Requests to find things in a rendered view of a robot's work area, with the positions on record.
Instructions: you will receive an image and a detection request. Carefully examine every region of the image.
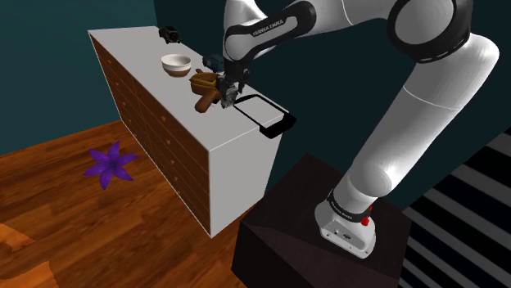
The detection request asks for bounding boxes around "white and brown bowl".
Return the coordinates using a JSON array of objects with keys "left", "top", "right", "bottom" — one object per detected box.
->
[{"left": 161, "top": 54, "right": 192, "bottom": 78}]

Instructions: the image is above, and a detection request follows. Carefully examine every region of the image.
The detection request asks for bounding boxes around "black tablet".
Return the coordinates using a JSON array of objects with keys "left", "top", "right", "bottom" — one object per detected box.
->
[{"left": 233, "top": 92, "right": 297, "bottom": 140}]

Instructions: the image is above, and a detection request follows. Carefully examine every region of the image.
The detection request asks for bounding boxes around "blue camera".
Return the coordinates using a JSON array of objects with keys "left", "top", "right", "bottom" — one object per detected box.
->
[{"left": 201, "top": 54, "right": 225, "bottom": 74}]

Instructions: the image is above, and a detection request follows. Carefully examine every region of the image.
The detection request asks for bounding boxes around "white chest of drawers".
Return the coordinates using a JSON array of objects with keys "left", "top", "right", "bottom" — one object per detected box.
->
[{"left": 88, "top": 25, "right": 290, "bottom": 240}]

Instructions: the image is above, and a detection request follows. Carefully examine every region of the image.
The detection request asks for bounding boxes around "black camera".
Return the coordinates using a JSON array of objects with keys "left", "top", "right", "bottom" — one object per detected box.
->
[{"left": 158, "top": 25, "right": 182, "bottom": 45}]

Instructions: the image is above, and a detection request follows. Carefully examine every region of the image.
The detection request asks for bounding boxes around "purple flower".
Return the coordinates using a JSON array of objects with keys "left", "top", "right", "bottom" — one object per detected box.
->
[{"left": 82, "top": 140, "right": 141, "bottom": 191}]

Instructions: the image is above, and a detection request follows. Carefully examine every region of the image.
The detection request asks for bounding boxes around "dark robot stand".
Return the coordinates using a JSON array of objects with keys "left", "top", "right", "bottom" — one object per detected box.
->
[{"left": 231, "top": 151, "right": 413, "bottom": 288}]

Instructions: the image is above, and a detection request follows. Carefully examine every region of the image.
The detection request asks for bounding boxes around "brown wooden scoop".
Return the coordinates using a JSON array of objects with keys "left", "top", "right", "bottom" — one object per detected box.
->
[{"left": 188, "top": 68, "right": 223, "bottom": 115}]

